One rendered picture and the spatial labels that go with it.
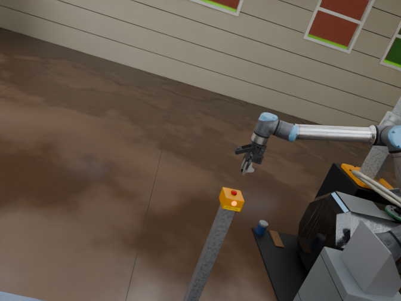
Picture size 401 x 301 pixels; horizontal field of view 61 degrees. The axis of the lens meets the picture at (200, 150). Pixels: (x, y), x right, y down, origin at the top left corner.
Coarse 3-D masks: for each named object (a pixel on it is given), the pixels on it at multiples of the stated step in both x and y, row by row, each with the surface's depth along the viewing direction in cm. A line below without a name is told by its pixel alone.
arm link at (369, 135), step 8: (304, 128) 193; (312, 128) 193; (320, 128) 192; (328, 128) 192; (336, 128) 192; (344, 128) 192; (352, 128) 191; (360, 128) 191; (368, 128) 191; (376, 128) 189; (304, 136) 194; (312, 136) 193; (320, 136) 192; (328, 136) 192; (336, 136) 191; (344, 136) 191; (352, 136) 191; (360, 136) 190; (368, 136) 190; (376, 136) 188; (376, 144) 191
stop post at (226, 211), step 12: (228, 192) 202; (240, 192) 207; (228, 204) 199; (240, 204) 200; (216, 216) 212; (228, 216) 205; (216, 228) 208; (228, 228) 209; (216, 240) 212; (204, 252) 219; (216, 252) 216; (204, 264) 220; (192, 276) 233; (204, 276) 224; (192, 288) 228; (192, 300) 233
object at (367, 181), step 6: (354, 174) 270; (360, 174) 249; (360, 180) 279; (366, 180) 244; (372, 180) 241; (372, 186) 279; (378, 186) 237; (378, 192) 277; (384, 192) 236; (390, 192) 234; (390, 198) 271; (396, 198) 233; (396, 204) 266
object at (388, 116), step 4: (388, 112) 368; (392, 112) 367; (384, 116) 371; (388, 116) 368; (392, 116) 363; (396, 116) 362; (400, 116) 359; (392, 120) 363; (396, 120) 360; (400, 120) 357; (380, 124) 375; (400, 124) 359; (380, 148) 375; (384, 148) 370; (388, 152) 369
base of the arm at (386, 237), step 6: (378, 234) 201; (384, 234) 199; (390, 234) 198; (384, 240) 195; (390, 240) 195; (396, 240) 194; (390, 246) 193; (396, 246) 193; (396, 252) 193; (396, 258) 194
